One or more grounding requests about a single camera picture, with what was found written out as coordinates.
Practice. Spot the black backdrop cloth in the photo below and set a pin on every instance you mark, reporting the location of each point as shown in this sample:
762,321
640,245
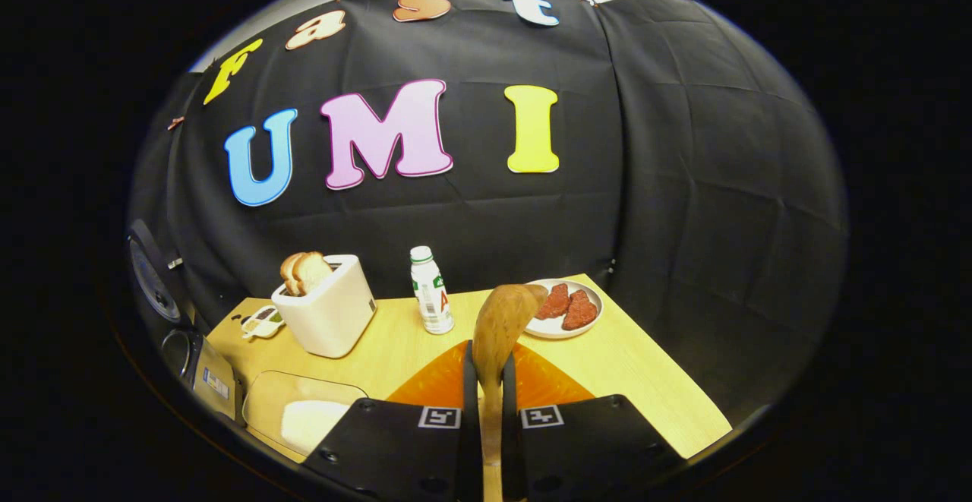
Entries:
683,183

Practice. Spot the white sectioned grain dish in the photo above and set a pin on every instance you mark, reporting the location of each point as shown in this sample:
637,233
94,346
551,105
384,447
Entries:
263,323

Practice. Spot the pink cloth clip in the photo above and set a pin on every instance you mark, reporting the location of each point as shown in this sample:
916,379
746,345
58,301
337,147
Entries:
175,123

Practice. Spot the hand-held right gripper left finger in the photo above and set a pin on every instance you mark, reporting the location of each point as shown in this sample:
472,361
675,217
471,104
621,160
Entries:
471,441

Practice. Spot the white toaster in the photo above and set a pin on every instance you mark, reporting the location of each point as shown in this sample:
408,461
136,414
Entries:
334,312

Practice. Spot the red meat slice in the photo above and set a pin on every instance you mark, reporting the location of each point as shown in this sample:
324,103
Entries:
581,310
556,301

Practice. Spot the clear plastic box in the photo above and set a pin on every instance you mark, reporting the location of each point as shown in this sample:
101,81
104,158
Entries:
273,396

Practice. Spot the wooden spoon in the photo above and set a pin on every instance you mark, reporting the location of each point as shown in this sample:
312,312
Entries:
501,320

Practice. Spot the white round plate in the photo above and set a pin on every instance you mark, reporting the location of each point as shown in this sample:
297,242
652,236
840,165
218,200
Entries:
543,327

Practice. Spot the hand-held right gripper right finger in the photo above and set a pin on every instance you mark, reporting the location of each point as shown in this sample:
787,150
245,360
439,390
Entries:
510,449

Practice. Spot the dark grey rice cooker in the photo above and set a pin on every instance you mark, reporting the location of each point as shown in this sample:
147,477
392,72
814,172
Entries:
152,282

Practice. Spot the toasted bread slice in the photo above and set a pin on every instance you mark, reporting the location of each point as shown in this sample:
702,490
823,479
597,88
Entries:
313,268
289,273

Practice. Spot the white drink bottle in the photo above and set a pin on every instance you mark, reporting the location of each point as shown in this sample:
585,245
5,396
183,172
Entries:
433,297

